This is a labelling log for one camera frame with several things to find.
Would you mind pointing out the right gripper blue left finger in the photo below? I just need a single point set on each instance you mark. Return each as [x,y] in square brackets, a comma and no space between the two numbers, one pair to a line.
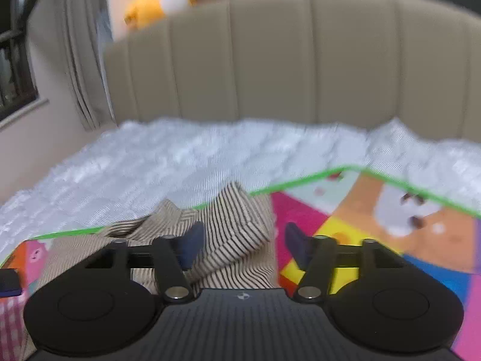
[189,245]

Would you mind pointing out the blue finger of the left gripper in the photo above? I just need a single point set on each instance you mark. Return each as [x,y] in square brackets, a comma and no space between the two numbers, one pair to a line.
[10,285]

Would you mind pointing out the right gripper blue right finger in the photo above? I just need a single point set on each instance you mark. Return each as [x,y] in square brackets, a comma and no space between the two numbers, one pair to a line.
[301,246]

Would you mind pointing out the beige striped garment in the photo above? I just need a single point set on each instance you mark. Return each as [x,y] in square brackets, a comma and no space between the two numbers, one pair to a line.
[239,249]

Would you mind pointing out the white quilted mattress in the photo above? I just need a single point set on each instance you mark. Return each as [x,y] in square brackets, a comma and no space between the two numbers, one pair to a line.
[127,172]

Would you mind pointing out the colourful cartoon play mat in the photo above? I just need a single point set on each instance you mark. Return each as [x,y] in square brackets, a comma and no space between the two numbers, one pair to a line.
[346,204]

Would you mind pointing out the beige padded headboard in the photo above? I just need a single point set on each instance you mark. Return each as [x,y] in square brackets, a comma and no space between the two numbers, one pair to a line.
[358,62]

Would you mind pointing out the grey curtain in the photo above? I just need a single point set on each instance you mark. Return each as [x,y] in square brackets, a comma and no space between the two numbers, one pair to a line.
[83,29]

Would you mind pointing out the dark window frame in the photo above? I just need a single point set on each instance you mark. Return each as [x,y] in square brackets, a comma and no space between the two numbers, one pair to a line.
[17,88]

